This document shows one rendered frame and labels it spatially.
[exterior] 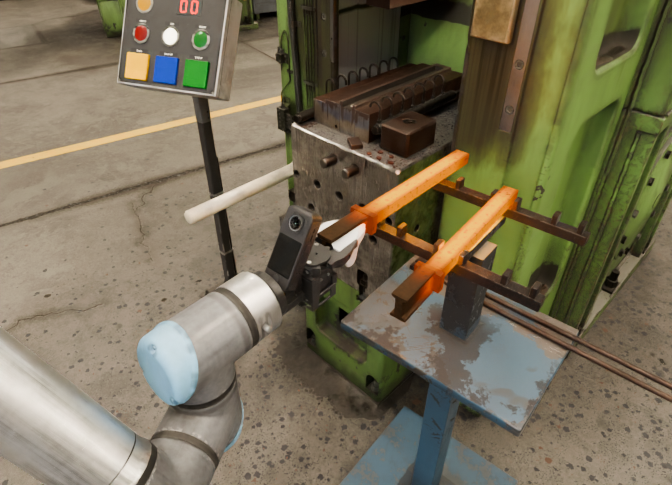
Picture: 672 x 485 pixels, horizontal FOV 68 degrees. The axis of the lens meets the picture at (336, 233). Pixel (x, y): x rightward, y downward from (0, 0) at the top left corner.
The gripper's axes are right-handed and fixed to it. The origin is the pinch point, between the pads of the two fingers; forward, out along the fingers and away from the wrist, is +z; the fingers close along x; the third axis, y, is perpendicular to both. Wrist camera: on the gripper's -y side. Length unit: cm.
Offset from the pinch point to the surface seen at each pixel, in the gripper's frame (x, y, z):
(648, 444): 59, 101, 81
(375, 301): -5.1, 31.8, 15.2
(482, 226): 13.4, 4.3, 18.6
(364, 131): -30, 8, 42
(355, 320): -4.8, 31.8, 7.9
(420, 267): 11.9, 3.4, 1.2
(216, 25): -80, -9, 37
